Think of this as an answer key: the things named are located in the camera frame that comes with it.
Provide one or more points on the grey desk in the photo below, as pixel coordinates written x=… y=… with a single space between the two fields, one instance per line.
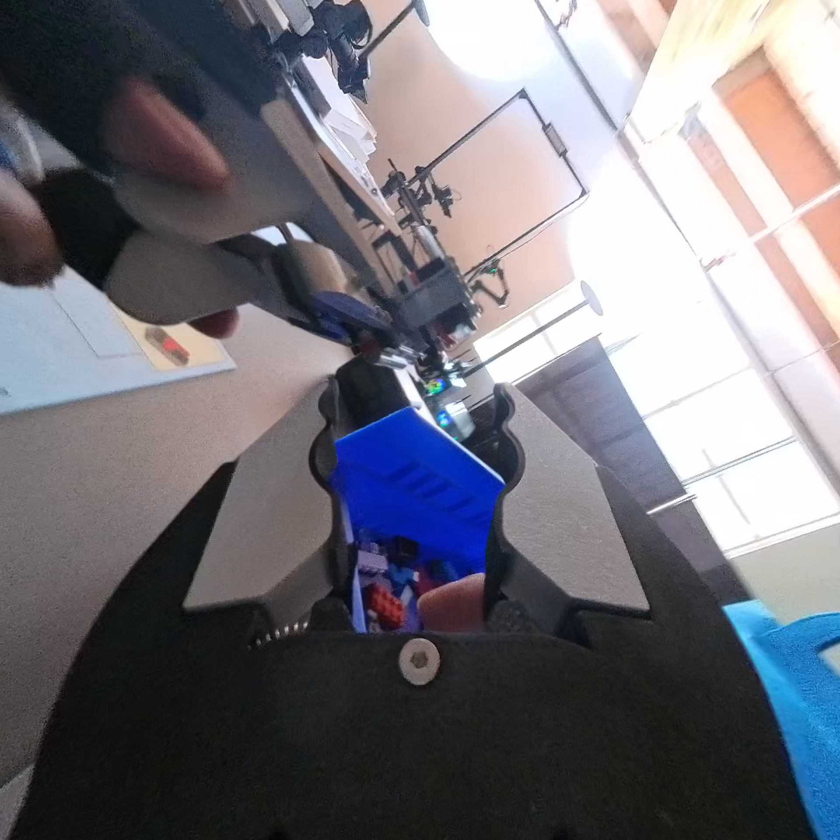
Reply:
x=98 y=492

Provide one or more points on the grey black toy brick model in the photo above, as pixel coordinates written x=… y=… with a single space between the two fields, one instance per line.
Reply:
x=433 y=295

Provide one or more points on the black frame stand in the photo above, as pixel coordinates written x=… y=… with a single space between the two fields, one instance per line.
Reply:
x=558 y=141

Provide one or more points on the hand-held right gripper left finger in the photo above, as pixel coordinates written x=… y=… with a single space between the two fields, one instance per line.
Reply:
x=269 y=525

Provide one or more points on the black divider panel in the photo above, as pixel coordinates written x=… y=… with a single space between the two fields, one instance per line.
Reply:
x=623 y=407

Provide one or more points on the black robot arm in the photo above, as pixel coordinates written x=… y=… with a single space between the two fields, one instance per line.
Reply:
x=344 y=39
x=420 y=190

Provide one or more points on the blue plastic bin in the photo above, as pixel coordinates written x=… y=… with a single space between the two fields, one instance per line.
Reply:
x=420 y=459

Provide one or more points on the computer tower with coloured lights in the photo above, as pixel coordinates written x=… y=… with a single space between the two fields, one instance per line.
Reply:
x=453 y=417

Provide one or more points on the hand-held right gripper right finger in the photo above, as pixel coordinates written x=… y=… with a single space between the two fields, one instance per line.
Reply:
x=571 y=531

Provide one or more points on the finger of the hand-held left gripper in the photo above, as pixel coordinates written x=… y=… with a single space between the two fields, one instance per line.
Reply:
x=295 y=190
x=177 y=275

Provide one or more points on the person's left hand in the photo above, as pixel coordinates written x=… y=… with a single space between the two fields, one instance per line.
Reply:
x=164 y=144

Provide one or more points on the black floor lamp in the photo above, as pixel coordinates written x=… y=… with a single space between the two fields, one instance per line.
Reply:
x=592 y=298
x=394 y=29

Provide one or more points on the toy brick instruction booklet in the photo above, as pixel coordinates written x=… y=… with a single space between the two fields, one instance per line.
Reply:
x=65 y=354

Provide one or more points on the blue felt bag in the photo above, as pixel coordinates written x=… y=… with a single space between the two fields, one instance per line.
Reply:
x=800 y=709

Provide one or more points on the person's right hand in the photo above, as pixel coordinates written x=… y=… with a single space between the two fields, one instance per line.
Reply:
x=453 y=607

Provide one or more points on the colourful toy brick pile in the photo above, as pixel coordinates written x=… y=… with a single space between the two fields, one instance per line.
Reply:
x=387 y=604

